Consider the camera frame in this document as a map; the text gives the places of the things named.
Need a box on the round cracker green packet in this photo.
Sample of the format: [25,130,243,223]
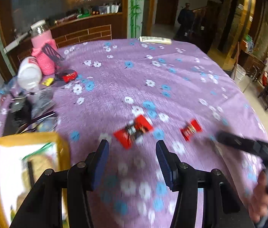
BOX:
[21,142,59,191]

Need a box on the red candy small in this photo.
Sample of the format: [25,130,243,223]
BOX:
[180,119,203,142]

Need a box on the red black candy wrapper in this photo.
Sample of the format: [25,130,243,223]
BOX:
[113,115,153,149]

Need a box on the person's right hand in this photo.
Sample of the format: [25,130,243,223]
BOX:
[248,170,268,223]

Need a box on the yellow cardboard box tray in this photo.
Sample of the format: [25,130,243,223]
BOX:
[0,132,70,227]

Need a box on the black small jar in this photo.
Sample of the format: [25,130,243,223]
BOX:
[8,97,32,132]

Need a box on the white round container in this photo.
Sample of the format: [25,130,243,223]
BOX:
[17,56,43,91]

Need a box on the red candy near bottle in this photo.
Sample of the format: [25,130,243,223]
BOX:
[62,70,78,83]

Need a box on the purple floral tablecloth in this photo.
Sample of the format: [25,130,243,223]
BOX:
[52,40,268,227]

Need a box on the pink sleeved water bottle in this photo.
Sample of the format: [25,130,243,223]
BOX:
[30,20,57,76]

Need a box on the person standing in background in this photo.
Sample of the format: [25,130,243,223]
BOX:
[177,3,195,37]

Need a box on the white remote control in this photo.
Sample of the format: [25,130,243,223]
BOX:
[139,36,172,45]

